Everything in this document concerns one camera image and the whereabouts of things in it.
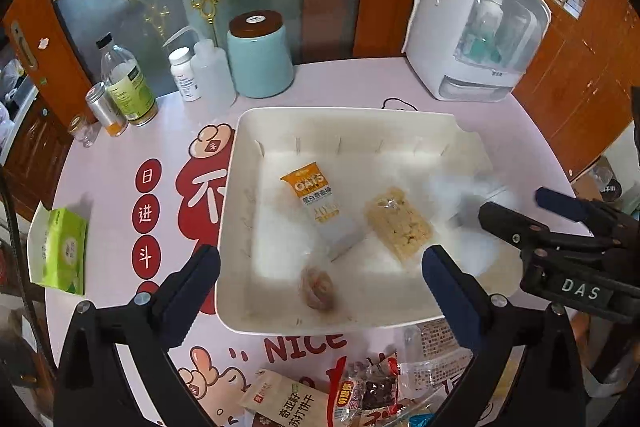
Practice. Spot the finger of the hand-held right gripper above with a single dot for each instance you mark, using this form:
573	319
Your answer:
560	204
505	224

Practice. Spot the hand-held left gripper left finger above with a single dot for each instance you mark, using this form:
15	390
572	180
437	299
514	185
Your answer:
197	289

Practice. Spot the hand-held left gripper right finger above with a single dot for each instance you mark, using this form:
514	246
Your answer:
445	289

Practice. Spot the white plastic tray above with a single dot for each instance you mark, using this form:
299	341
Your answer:
390	279

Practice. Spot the red dark snack packet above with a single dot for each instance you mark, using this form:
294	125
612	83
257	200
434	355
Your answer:
375	394

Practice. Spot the cardboard box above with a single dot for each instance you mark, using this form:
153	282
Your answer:
600	179

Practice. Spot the clear printed snack packet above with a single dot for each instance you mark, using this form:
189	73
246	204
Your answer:
435	357

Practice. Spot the clear puffed rice cake packet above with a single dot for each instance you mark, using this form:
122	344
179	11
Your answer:
397	224

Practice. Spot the small brown wrapped snack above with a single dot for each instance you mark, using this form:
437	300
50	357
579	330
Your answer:
317	289

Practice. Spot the blue snack packet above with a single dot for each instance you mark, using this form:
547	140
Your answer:
422	421

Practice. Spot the wooden sideboard cabinet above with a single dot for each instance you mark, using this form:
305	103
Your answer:
590	72

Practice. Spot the green tissue box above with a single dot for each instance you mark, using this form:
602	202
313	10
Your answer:
65	252

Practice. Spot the beige cracker packet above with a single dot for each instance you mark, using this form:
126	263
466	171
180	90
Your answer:
285	407

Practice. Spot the orange white oat bar packet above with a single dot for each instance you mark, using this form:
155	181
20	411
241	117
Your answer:
315	202

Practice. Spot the small glass jar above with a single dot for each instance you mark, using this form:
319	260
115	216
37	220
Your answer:
82	134

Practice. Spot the silver orange metal can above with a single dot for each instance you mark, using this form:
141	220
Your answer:
107	112

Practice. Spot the white countertop sterilizer appliance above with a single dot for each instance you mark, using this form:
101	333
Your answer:
435	32

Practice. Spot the glass bottle with green label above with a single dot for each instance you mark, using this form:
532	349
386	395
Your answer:
130	92

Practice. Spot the white pill bottle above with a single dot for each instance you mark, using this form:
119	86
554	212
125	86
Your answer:
185	77

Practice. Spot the translucent plastic bottle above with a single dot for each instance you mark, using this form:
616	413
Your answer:
215	72

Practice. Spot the teal canister with brown lid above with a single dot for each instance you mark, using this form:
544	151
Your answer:
260	62

